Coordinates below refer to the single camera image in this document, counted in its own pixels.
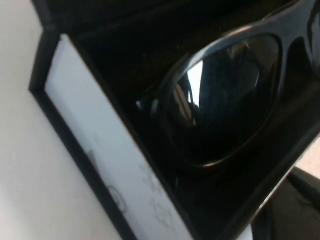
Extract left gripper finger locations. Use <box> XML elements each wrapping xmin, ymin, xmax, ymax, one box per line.
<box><xmin>254</xmin><ymin>166</ymin><xmax>320</xmax><ymax>240</ymax></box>

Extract black framed glasses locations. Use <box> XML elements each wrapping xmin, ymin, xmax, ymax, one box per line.
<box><xmin>136</xmin><ymin>0</ymin><xmax>320</xmax><ymax>172</ymax></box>

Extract black printed glasses case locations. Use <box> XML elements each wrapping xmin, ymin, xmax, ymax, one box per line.
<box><xmin>28</xmin><ymin>0</ymin><xmax>320</xmax><ymax>240</ymax></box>

